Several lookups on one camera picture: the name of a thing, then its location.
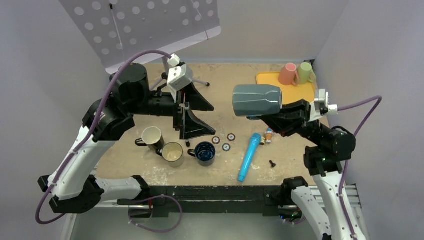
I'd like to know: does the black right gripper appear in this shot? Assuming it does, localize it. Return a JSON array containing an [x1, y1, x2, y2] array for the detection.
[[257, 97, 329, 145]]

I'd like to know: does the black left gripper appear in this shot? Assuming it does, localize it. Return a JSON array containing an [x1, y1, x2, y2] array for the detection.
[[126, 77, 216, 138]]

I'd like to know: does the dark blue ceramic mug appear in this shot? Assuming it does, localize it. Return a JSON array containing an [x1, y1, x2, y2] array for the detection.
[[187, 141, 216, 167]]

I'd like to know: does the pink ceramic mug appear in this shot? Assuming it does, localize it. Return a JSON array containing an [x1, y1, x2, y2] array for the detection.
[[278, 63, 300, 86]]

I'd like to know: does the cream ceramic mug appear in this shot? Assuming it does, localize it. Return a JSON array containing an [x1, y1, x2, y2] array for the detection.
[[155, 142, 184, 168]]

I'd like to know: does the grey ceramic mug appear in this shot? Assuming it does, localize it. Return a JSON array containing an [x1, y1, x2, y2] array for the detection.
[[232, 84, 283, 117]]

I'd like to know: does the light green ceramic mug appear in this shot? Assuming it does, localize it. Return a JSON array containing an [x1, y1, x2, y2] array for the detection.
[[297, 62, 317, 85]]

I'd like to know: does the black ceramic mug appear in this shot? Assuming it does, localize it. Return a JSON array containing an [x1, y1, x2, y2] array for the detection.
[[134, 126, 165, 151]]

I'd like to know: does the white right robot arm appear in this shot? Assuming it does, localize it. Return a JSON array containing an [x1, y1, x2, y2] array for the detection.
[[259, 100, 366, 240]]

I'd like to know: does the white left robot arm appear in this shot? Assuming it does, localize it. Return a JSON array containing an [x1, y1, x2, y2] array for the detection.
[[38, 63, 215, 214]]

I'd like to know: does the yellow plastic tray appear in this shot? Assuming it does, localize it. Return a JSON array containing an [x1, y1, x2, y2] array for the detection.
[[256, 71, 316, 105]]

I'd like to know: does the small colourful toy figure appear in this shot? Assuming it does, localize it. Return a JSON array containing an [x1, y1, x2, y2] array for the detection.
[[260, 128, 274, 146]]

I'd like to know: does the round token left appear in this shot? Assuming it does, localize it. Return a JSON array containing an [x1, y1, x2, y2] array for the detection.
[[211, 136, 221, 145]]

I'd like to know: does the round token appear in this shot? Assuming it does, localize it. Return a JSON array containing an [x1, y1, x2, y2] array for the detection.
[[227, 133, 236, 142], [222, 143, 231, 152], [211, 136, 221, 145]]

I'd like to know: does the round token upper right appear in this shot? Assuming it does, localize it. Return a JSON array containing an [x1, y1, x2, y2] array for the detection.
[[227, 133, 236, 142]]

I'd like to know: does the round token lower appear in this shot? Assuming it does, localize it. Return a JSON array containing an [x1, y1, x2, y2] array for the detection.
[[222, 143, 231, 152]]

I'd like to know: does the blue toy microphone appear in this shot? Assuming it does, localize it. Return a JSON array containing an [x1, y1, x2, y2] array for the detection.
[[237, 133, 262, 183]]

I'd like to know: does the black chess pawn lower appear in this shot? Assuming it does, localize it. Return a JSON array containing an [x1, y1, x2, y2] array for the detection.
[[269, 160, 276, 168]]

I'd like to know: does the white perforated music stand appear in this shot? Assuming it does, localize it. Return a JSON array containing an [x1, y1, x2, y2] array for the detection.
[[60, 0, 222, 75]]

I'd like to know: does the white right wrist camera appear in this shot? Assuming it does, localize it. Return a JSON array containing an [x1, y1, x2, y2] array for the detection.
[[309, 89, 338, 122]]

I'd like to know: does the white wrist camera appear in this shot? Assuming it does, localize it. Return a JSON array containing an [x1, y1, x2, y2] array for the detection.
[[167, 53, 193, 94], [309, 89, 338, 122]]

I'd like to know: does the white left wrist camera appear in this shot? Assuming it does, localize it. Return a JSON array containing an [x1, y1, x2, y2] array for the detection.
[[167, 53, 193, 94]]

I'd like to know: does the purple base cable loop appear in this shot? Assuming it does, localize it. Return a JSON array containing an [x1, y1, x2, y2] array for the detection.
[[127, 194, 184, 233]]

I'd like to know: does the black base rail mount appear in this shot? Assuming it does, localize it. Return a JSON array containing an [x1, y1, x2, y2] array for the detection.
[[117, 185, 304, 222]]

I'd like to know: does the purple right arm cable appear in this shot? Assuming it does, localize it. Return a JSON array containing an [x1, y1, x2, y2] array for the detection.
[[336, 96, 383, 240]]

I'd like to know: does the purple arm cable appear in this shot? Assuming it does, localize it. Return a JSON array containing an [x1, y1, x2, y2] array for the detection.
[[35, 49, 173, 225], [336, 96, 383, 240]]

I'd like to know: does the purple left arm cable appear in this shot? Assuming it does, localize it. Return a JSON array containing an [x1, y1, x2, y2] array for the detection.
[[35, 49, 173, 225]]

